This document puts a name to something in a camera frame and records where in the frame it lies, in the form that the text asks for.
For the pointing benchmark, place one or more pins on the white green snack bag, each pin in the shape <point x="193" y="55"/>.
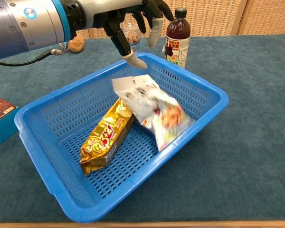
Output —
<point x="152" y="104"/>

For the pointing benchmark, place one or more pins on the gold snack bar packet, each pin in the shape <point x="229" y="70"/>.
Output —
<point x="104" y="142"/>

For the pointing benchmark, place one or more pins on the white-lidded jar of nuts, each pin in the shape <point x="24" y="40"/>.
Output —
<point x="76" y="45"/>

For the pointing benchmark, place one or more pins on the clear plastic cup of nuts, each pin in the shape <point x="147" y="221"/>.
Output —
<point x="134" y="39"/>

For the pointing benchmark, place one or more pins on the blue plastic mesh basket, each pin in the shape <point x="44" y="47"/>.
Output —
<point x="50" y="175"/>

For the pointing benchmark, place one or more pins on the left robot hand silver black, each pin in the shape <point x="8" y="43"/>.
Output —
<point x="109" y="12"/>

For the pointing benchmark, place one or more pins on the blue chocolate cookie box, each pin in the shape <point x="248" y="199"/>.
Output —
<point x="2" y="126"/>

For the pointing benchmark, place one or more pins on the dark tea bottle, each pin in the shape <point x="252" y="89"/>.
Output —
<point x="178" y="31"/>

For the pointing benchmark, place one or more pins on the woven folding screen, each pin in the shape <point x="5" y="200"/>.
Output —
<point x="216" y="16"/>

